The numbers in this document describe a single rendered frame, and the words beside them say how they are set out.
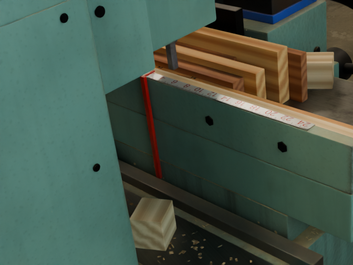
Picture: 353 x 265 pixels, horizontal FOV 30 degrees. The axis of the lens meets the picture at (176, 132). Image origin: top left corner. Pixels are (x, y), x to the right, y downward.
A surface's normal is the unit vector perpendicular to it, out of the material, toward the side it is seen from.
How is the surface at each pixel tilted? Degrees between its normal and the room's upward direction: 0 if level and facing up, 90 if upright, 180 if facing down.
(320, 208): 90
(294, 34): 90
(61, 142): 90
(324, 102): 0
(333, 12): 0
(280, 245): 0
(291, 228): 90
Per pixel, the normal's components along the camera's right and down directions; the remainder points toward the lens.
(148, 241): -0.30, 0.50
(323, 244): 0.70, 0.28
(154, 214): -0.12, -0.86
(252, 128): -0.70, 0.43
